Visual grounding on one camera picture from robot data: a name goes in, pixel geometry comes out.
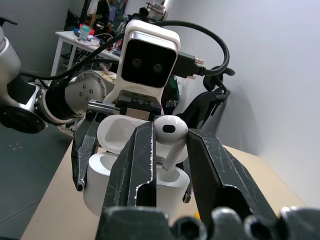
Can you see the red and teal box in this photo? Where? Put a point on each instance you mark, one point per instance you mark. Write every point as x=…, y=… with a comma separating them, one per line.
x=85, y=31

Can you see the white and green bag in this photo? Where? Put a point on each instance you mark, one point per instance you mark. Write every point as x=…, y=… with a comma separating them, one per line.
x=172, y=97

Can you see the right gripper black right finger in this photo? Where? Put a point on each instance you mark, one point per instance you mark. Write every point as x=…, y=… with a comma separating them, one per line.
x=215, y=162

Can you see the white background table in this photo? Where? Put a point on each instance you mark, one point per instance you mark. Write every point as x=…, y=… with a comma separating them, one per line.
x=62, y=37

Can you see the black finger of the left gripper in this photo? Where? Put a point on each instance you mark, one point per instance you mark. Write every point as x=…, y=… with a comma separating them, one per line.
x=188, y=197

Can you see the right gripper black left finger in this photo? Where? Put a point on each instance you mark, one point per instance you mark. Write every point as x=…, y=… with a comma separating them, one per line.
x=132, y=165

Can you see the black office chair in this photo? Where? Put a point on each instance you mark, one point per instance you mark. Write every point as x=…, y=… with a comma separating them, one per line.
x=200, y=107

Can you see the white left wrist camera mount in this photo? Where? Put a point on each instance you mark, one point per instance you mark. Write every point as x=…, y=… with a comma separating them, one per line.
x=150, y=32

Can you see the person in dark clothes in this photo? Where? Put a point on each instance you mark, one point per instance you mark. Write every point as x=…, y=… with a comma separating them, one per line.
x=102, y=12

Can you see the small yellow object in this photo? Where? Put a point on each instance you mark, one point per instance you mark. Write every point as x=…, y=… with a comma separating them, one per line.
x=197, y=216

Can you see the white earbud charging case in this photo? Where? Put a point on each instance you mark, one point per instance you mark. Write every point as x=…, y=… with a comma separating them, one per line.
x=170, y=197

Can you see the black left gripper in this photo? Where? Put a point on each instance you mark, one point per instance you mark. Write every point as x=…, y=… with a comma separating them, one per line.
x=140, y=105

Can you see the white earbud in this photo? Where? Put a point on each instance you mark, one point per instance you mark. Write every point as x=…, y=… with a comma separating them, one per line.
x=180, y=125

